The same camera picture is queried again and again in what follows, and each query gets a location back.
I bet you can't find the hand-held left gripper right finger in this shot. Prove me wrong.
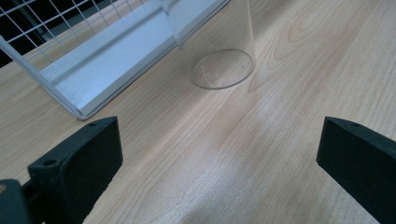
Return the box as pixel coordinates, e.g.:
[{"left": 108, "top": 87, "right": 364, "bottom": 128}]
[{"left": 316, "top": 116, "right": 396, "bottom": 224}]

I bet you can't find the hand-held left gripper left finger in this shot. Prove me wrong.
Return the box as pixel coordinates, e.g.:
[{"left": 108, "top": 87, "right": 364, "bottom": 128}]
[{"left": 27, "top": 116, "right": 124, "bottom": 224}]

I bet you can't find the clear plastic cup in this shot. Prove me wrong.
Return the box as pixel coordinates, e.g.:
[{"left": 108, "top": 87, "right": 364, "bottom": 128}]
[{"left": 162, "top": 0, "right": 257, "bottom": 91}]

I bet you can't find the white wire rack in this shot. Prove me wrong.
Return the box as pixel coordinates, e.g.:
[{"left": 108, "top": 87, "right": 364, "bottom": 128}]
[{"left": 0, "top": 0, "right": 232, "bottom": 121}]

